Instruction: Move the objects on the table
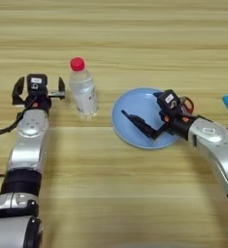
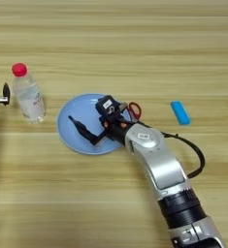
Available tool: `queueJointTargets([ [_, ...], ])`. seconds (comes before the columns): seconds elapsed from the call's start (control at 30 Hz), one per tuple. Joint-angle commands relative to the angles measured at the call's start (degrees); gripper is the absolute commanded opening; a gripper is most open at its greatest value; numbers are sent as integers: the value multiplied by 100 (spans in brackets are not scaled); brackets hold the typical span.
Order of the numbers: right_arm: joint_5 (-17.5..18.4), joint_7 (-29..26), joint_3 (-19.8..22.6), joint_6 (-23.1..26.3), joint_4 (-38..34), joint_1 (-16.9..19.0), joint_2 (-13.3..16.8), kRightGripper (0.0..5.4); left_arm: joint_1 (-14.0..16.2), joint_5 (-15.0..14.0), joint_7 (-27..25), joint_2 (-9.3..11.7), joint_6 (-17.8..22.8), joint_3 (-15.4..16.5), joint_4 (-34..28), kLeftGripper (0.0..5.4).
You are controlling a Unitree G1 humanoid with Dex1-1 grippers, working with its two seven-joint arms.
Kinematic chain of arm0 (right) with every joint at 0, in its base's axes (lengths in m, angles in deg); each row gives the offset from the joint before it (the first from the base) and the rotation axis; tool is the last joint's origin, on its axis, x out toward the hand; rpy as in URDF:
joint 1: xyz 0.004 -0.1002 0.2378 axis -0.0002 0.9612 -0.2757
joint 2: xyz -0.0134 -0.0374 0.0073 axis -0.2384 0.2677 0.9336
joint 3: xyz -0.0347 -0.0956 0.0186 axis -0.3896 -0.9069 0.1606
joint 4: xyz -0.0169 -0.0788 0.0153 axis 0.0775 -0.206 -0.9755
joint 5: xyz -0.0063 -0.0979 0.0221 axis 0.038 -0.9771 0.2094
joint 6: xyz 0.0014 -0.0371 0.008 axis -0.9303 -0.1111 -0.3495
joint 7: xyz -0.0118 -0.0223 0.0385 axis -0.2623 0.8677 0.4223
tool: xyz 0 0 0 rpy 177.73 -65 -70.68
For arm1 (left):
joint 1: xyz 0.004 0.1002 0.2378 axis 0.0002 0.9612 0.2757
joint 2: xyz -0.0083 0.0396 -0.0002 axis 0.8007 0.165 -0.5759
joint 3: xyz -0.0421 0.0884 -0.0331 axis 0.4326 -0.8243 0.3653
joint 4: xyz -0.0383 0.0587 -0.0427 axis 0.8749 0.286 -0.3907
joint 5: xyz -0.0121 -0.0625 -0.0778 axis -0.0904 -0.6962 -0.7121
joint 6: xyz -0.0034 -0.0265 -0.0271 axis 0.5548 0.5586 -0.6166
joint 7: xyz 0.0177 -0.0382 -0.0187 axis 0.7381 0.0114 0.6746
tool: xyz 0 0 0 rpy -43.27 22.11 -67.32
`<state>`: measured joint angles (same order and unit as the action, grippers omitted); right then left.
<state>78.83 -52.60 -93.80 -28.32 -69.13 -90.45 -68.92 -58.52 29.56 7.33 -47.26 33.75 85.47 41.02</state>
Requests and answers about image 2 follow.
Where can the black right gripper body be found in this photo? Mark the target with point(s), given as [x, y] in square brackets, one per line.
[117, 129]

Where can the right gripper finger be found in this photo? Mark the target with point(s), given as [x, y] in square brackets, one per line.
[125, 111]
[83, 130]

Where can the light blue round plate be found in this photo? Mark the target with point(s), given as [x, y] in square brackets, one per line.
[70, 135]

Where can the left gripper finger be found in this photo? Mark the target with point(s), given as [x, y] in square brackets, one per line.
[6, 92]

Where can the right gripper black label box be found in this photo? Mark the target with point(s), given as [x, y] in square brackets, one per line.
[107, 106]

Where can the clear red-capped water bottle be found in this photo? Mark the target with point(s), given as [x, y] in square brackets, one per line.
[28, 97]

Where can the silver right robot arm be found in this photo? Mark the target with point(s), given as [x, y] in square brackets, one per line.
[160, 161]

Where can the blue rectangular eraser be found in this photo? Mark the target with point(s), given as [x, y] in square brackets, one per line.
[180, 113]

